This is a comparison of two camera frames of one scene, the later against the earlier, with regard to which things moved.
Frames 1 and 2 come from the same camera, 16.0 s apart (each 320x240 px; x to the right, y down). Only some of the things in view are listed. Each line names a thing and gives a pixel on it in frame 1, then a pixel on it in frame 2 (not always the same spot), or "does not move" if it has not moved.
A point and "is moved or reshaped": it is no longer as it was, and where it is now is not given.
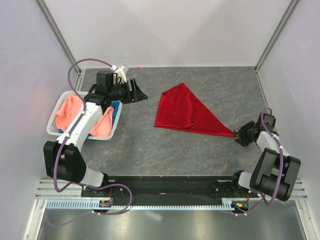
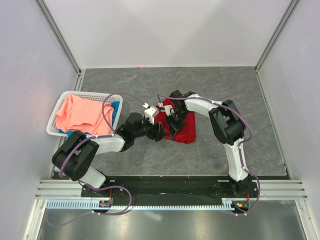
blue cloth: [115, 105] does not move
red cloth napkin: [179, 107] is moved or reshaped
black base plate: [169, 187] does not move
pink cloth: [69, 107] does not move
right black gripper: [242, 140] to [175, 129]
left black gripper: [139, 95] to [157, 135]
